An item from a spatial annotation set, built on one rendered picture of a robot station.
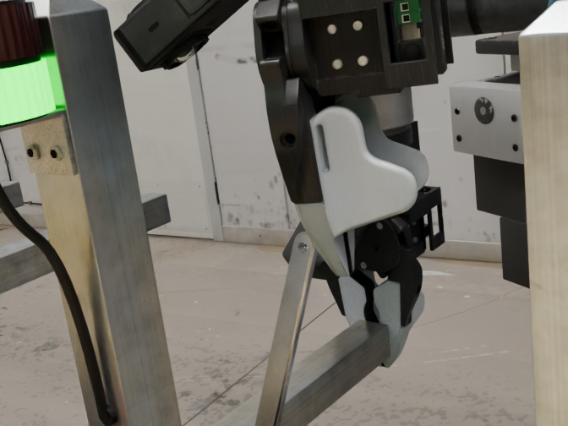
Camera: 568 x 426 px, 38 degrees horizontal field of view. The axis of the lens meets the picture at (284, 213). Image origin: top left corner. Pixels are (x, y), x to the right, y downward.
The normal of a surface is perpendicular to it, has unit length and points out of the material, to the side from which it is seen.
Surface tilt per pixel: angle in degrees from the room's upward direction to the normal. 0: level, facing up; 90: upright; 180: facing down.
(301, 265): 75
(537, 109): 90
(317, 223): 112
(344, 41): 90
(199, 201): 91
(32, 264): 90
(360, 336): 0
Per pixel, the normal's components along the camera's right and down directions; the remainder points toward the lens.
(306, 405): 0.79, 0.07
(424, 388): -0.12, -0.95
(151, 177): -0.52, 0.30
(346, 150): -0.28, 0.35
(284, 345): -0.57, 0.04
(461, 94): -0.87, 0.23
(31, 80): 0.90, 0.01
